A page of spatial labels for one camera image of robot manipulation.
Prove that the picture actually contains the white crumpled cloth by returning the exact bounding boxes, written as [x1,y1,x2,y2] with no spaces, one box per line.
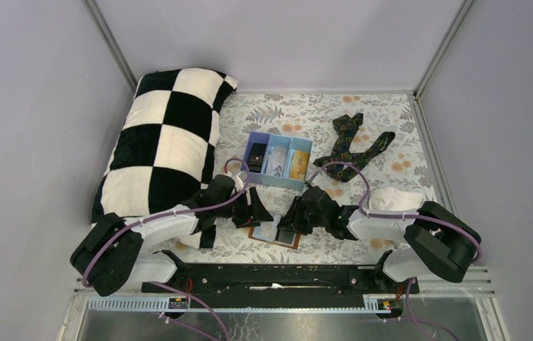
[368,188,426,211]

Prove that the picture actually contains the floral patterned table mat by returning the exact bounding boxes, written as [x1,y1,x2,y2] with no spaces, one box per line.
[156,94,437,264]

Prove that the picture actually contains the blue three-compartment organizer box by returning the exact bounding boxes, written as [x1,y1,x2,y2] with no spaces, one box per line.
[242,131,313,191]

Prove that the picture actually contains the brown leather card holder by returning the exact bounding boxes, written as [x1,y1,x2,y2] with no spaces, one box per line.
[249,215,301,249]

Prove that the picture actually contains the light blue card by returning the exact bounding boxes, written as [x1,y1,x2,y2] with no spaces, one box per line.
[251,222,278,242]

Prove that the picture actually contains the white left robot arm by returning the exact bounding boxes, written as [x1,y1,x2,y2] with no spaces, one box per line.
[70,174,274,296]

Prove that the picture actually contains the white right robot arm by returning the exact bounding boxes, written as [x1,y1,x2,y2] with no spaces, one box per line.
[277,186,481,293]

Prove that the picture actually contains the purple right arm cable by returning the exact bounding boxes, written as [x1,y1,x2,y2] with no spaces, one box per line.
[305,161,484,264]

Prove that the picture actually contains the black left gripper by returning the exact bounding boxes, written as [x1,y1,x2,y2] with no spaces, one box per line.
[215,186,274,228]

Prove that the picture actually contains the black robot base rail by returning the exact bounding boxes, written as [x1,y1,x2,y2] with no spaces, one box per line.
[166,263,419,309]

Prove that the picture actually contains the black and white checkered pillow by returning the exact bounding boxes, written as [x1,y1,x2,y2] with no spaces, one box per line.
[91,68,238,224]

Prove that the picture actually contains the dark floral patterned necktie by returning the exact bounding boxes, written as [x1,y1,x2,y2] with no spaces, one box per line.
[313,112,397,183]

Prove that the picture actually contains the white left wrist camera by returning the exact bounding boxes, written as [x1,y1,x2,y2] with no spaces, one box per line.
[225,171,247,191]

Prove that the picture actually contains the black item in box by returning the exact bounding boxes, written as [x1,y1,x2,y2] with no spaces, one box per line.
[247,143,267,173]

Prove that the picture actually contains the pale grey credit card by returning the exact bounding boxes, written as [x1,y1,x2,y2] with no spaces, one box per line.
[266,146,288,177]

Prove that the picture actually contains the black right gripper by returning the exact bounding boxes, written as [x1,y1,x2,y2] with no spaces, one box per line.
[276,195,328,236]

